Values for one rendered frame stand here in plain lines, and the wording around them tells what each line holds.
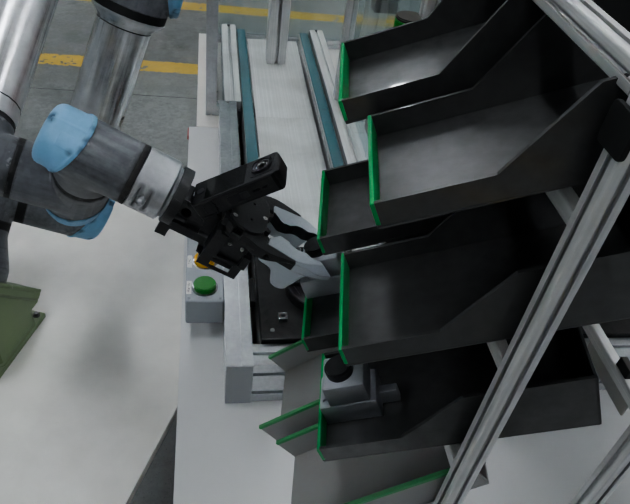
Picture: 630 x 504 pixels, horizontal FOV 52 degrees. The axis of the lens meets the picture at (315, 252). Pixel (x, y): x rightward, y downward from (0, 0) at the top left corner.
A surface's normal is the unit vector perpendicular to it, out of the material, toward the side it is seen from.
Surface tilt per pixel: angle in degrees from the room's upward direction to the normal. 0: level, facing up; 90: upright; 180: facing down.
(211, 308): 90
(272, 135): 0
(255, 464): 0
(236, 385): 90
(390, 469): 45
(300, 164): 0
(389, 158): 25
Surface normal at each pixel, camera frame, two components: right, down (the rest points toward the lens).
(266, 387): 0.12, 0.66
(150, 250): 0.11, -0.75
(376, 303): -0.31, -0.73
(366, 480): -0.62, -0.62
